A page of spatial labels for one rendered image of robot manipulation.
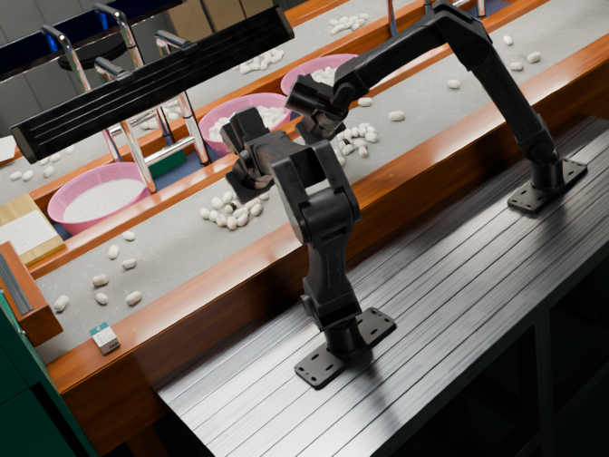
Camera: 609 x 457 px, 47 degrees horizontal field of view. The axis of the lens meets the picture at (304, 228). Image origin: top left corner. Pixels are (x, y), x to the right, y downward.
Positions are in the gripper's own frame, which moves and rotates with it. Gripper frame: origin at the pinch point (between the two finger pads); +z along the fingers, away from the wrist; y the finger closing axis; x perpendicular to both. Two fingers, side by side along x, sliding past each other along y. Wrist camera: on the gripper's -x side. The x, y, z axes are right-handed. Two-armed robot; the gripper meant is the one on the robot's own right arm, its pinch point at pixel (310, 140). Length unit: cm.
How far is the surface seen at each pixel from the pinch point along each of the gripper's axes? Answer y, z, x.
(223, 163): 15.3, 17.6, -8.4
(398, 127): -23.7, 3.7, 7.2
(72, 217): 52, 34, -18
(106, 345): 62, -15, 17
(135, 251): 45.9, 10.0, 1.1
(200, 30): -53, 158, -98
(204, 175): 21.2, 17.0, -8.0
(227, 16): -70, 159, -99
